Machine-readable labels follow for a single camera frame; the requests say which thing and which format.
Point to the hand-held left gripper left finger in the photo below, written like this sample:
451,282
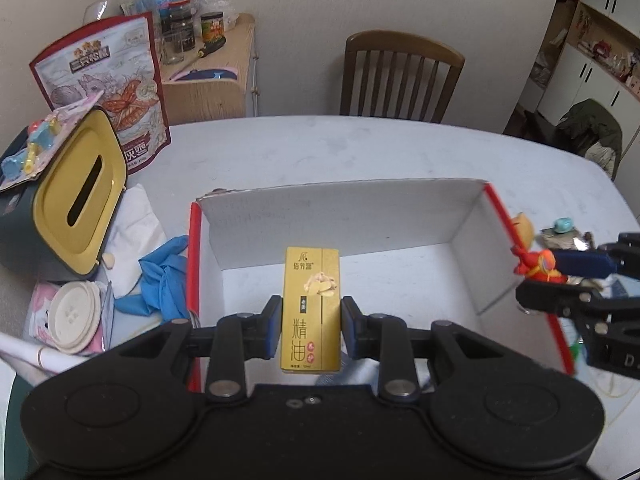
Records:
272,327

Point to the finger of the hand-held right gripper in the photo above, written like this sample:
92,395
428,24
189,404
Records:
582,262
550,296

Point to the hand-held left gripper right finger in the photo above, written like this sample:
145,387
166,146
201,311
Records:
348,327

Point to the brown scrunchie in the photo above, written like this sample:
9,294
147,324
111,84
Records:
560,240

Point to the red toy figurine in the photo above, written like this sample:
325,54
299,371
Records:
542,264

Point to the gold oil box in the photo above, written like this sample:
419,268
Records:
310,310

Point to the small teal toy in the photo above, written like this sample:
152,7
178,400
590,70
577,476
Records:
563,224

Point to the white cardboard box red outside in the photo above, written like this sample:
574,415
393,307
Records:
400,270

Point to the small orange-headed figurine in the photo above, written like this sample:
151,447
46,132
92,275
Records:
522,227

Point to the blue rubber glove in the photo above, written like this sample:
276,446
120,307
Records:
160,275

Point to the dark green jacket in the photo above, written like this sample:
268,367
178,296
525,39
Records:
592,130

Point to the white tissue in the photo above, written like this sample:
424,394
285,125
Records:
135,230

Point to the white wardrobe cabinet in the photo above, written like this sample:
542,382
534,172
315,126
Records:
575,70

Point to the cream round button-shaped lid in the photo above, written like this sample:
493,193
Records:
75,315

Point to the white paper roll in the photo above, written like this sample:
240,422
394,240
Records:
50,360

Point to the pink wipes packet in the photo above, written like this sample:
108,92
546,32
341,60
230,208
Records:
37,310

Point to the dark tissue box yellow lid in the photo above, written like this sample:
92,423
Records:
75,195

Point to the light wooden sideboard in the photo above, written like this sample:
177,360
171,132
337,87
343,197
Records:
215,95

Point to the brown wooden chair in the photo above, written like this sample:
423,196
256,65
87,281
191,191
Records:
400,75

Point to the pink toy blister card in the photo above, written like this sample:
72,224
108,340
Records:
40,145

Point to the clear glass jar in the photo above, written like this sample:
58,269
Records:
172,45

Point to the printed snack pouch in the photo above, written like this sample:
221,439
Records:
100,80

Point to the labelled jar black lid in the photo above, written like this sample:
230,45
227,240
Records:
213,26

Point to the dark jar black lid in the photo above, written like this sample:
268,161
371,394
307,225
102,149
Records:
184,30

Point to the clear plastic bag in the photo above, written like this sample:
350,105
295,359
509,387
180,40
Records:
220,5

